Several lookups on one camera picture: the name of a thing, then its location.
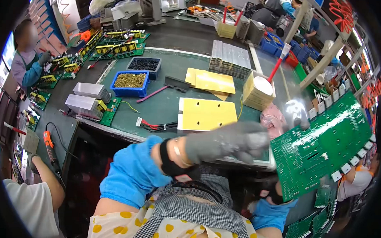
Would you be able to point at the row of aluminium heat sinks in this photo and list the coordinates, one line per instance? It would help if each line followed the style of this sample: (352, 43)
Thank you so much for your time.
(230, 59)

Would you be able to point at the large green circuit board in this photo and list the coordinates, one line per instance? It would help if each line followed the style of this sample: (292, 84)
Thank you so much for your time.
(318, 148)

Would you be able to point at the black wrist band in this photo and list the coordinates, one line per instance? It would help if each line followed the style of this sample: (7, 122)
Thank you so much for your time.
(173, 168)
(274, 196)

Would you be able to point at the aluminium heat sink block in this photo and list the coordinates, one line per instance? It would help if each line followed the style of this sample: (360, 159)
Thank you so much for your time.
(90, 91)

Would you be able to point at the white plastic bags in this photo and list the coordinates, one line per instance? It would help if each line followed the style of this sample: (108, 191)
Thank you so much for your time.
(106, 2)

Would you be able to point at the loose yellow sheets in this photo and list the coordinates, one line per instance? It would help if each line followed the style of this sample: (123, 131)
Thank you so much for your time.
(210, 82)

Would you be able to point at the orange electric screwdriver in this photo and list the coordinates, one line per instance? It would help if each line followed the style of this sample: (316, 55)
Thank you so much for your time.
(51, 150)

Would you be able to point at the person's left hand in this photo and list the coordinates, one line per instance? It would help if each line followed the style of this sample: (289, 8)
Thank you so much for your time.
(221, 142)

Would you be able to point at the yellow box with red brushes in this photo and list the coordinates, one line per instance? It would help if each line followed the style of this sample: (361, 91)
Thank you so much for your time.
(227, 27)

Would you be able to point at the stack of grey heat sinks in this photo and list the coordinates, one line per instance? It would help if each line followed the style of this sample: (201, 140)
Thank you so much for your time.
(250, 29)

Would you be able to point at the stack of green circuit boards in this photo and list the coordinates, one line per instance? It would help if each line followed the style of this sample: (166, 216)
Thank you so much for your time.
(309, 227)

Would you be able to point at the person's right fingers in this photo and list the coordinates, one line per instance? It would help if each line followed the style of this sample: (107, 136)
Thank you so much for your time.
(302, 124)

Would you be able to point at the person's left thumb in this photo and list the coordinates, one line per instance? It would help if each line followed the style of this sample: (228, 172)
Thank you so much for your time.
(244, 158)

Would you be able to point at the circuit board with heat sink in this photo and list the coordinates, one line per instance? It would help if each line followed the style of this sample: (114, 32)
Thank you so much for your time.
(87, 107)

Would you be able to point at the pink plastic bag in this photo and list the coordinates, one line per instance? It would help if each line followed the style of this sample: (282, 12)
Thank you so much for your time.
(272, 120)

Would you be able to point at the pile of boards with yellow transformers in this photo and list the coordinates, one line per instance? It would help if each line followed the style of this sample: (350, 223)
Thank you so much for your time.
(114, 47)

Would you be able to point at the green table mat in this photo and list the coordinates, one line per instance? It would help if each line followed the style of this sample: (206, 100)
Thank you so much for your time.
(159, 110)

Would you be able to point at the person's left fingers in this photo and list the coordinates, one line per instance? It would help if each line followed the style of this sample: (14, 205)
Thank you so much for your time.
(253, 135)

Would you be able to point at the person's body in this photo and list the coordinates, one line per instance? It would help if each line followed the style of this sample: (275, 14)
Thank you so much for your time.
(187, 219)

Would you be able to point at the group of blue bins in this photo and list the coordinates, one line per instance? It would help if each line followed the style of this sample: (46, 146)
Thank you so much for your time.
(284, 48)

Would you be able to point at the blue bin of brass parts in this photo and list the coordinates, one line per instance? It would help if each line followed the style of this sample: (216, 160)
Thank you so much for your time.
(130, 82)

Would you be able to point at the dark bin of black parts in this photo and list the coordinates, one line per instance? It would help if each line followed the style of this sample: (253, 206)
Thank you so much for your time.
(144, 65)

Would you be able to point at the yellow board with holes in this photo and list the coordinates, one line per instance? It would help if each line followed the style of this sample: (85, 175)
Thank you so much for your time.
(206, 115)

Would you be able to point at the stack of yellow boards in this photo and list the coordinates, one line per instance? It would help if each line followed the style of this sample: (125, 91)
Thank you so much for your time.
(252, 97)

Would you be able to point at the white bowl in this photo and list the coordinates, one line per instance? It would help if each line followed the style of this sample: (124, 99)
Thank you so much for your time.
(262, 86)

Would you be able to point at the person's right hand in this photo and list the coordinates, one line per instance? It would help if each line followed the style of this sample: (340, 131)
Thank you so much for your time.
(302, 124)

